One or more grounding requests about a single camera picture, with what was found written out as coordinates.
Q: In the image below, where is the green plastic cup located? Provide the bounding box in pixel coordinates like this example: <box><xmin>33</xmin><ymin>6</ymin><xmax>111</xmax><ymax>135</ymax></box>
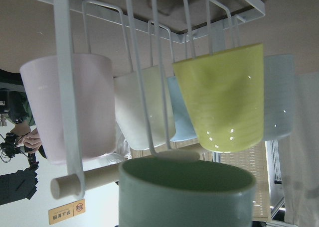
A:
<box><xmin>119</xmin><ymin>158</ymin><xmax>256</xmax><ymax>227</ymax></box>

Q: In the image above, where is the light blue plastic cup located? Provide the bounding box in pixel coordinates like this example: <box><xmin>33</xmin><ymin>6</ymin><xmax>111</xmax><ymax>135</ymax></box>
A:
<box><xmin>167</xmin><ymin>76</ymin><xmax>197</xmax><ymax>142</ymax></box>

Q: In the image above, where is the yellow plastic cup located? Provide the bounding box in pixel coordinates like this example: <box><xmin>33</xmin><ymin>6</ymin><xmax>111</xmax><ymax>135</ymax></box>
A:
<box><xmin>173</xmin><ymin>43</ymin><xmax>264</xmax><ymax>153</ymax></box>

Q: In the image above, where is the white wire cup rack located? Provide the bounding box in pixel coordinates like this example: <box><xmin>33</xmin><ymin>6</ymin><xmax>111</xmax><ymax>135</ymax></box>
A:
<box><xmin>24</xmin><ymin>0</ymin><xmax>266</xmax><ymax>200</ymax></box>

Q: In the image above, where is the wooden warning sign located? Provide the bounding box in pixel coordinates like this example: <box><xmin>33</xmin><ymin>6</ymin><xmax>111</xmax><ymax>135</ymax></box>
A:
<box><xmin>48</xmin><ymin>199</ymin><xmax>86</xmax><ymax>225</ymax></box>

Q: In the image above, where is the cream white plastic cup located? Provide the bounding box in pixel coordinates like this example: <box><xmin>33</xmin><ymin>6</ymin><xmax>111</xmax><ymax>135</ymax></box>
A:
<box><xmin>114</xmin><ymin>66</ymin><xmax>166</xmax><ymax>151</ymax></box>

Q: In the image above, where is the grey translucent plastic cup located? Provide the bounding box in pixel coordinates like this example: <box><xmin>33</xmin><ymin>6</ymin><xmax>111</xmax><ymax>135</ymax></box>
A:
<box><xmin>263</xmin><ymin>54</ymin><xmax>295</xmax><ymax>141</ymax></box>

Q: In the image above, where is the seated person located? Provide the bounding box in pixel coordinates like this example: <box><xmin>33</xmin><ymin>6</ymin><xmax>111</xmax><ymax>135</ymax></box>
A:
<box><xmin>7</xmin><ymin>90</ymin><xmax>47</xmax><ymax>159</ymax></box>

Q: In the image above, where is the pink plastic cup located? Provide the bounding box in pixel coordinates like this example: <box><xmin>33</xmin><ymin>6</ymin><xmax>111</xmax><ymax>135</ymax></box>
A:
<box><xmin>20</xmin><ymin>53</ymin><xmax>116</xmax><ymax>165</ymax></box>

